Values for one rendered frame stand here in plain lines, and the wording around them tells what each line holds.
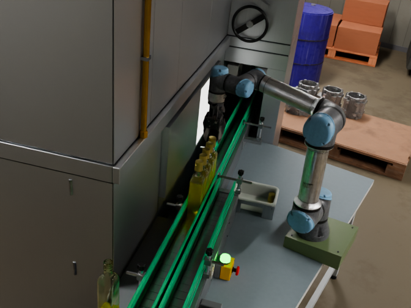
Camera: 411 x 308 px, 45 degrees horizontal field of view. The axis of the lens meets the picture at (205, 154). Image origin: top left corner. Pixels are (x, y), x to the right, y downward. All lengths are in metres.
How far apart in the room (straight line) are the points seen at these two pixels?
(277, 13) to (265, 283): 1.52
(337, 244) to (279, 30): 1.28
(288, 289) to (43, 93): 1.25
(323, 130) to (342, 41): 5.81
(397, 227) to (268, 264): 2.01
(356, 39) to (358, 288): 4.85
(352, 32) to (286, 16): 4.75
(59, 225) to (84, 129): 0.41
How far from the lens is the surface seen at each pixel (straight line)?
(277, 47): 2.97
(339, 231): 2.41
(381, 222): 4.09
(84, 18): 1.42
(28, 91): 1.59
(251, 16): 2.94
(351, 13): 8.02
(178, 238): 2.10
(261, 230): 2.42
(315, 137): 1.92
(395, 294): 3.49
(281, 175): 2.87
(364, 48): 7.67
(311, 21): 6.07
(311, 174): 2.02
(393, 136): 5.15
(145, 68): 1.62
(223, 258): 2.07
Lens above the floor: 2.20
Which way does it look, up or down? 29 degrees down
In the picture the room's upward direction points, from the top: 6 degrees clockwise
